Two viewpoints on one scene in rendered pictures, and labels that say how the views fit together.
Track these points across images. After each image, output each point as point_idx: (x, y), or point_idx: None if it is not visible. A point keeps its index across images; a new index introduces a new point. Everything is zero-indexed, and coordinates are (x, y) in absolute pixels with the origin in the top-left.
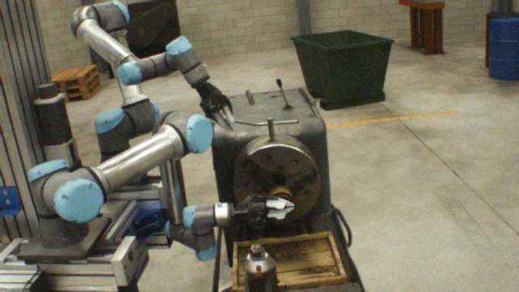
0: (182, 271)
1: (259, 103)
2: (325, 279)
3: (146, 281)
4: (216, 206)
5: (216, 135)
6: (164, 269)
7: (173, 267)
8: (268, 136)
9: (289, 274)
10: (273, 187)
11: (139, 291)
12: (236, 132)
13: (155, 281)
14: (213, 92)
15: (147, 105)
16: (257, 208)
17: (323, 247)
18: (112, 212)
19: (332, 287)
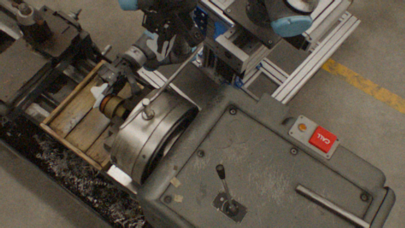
0: (387, 220)
1: (291, 198)
2: (52, 112)
3: (390, 180)
4: (134, 47)
5: (223, 87)
6: (402, 206)
7: (401, 218)
8: (165, 120)
9: (88, 104)
10: (119, 101)
11: (375, 165)
12: (210, 105)
13: (383, 186)
14: (166, 17)
15: (281, 6)
16: (100, 67)
17: (92, 151)
18: (224, 2)
19: (18, 86)
